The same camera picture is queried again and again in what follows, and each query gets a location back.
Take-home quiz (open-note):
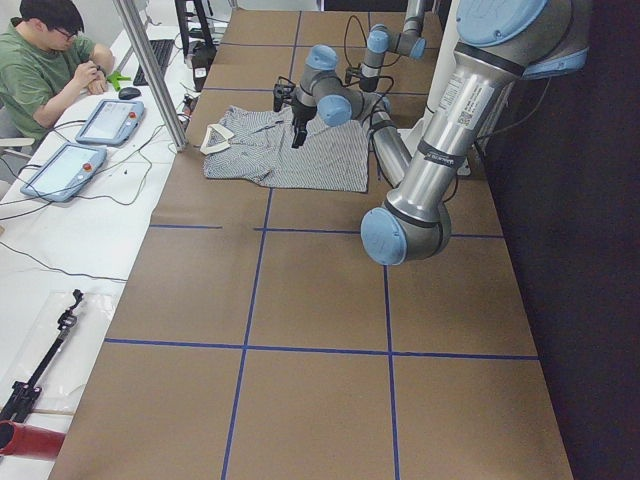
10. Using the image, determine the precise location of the striped collared shirt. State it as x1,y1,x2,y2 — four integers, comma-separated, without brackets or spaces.
203,106,369,193

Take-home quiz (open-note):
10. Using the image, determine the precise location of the black box with label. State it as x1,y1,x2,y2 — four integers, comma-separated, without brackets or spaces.
191,43,217,92

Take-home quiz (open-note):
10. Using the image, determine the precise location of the black keyboard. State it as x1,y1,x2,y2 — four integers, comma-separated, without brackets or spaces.
133,39,174,86

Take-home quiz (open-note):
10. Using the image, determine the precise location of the black computer mouse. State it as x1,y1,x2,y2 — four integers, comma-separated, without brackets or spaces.
118,87,141,100

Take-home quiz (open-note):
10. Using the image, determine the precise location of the upper blue teach pendant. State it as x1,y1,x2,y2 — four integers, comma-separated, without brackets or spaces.
75,100,145,147

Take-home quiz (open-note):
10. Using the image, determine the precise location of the blue teach pendant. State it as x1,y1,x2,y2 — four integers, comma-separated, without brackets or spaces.
75,100,145,147
20,142,107,202

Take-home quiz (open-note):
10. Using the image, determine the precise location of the green plastic tool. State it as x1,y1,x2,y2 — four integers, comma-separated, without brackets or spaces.
106,71,131,92

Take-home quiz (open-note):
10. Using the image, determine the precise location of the lower blue teach pendant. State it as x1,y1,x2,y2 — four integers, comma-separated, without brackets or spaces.
20,142,107,202

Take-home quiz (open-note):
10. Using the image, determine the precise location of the person in green shirt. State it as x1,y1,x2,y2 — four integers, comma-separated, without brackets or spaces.
1,0,115,141

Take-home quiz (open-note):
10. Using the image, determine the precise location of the black handheld gripper stick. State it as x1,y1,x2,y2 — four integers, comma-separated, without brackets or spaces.
1,289,84,423

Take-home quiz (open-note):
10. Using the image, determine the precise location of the red cylinder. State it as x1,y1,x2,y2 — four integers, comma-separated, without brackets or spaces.
1,420,66,460

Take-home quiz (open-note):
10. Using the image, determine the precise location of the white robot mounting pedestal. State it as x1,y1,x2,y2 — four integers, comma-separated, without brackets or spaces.
400,1,459,155

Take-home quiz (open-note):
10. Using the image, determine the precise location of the aluminium frame post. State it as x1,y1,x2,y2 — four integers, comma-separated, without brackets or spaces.
113,0,187,152

